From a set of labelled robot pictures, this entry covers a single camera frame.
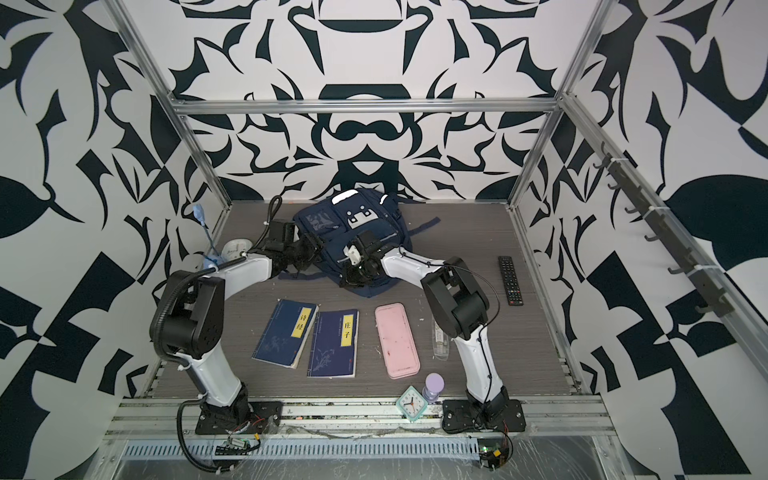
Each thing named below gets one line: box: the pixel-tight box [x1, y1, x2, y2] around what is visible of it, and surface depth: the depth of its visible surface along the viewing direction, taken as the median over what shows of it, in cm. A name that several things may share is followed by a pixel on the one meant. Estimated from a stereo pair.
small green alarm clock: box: [396, 385, 429, 423], surface depth 76 cm
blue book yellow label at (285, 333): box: [251, 298, 320, 369], surface depth 88 cm
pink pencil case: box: [375, 302, 421, 380], surface depth 86 cm
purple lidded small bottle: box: [422, 372, 445, 403], surface depth 73 cm
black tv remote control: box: [498, 256, 524, 306], surface depth 98 cm
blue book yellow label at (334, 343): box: [307, 310, 360, 378], surface depth 86 cm
